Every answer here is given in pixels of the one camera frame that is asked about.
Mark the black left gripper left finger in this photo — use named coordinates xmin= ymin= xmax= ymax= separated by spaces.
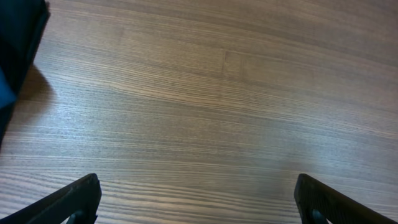
xmin=1 ymin=173 xmax=101 ymax=224

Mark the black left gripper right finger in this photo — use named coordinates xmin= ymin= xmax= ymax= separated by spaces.
xmin=294 ymin=174 xmax=397 ymax=224

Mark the folded blue shirt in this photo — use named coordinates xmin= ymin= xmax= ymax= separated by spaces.
xmin=0 ymin=69 xmax=17 ymax=109

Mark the folded black garment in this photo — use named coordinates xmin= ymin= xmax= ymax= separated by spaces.
xmin=1 ymin=0 xmax=50 ymax=138

